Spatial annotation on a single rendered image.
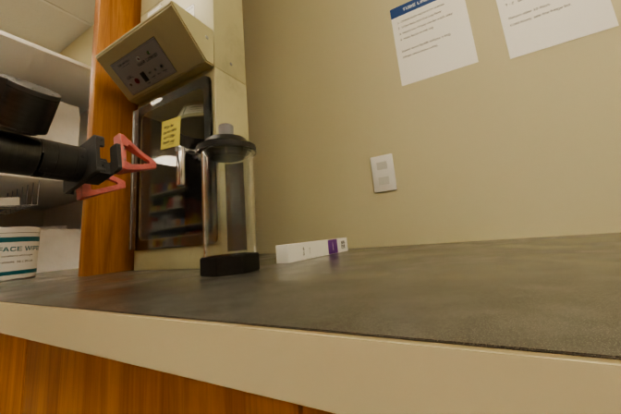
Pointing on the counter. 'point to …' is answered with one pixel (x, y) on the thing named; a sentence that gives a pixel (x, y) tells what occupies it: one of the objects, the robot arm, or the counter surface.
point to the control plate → (124, 66)
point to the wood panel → (110, 113)
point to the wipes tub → (18, 252)
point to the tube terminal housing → (229, 48)
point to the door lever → (182, 164)
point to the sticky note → (170, 133)
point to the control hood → (200, 59)
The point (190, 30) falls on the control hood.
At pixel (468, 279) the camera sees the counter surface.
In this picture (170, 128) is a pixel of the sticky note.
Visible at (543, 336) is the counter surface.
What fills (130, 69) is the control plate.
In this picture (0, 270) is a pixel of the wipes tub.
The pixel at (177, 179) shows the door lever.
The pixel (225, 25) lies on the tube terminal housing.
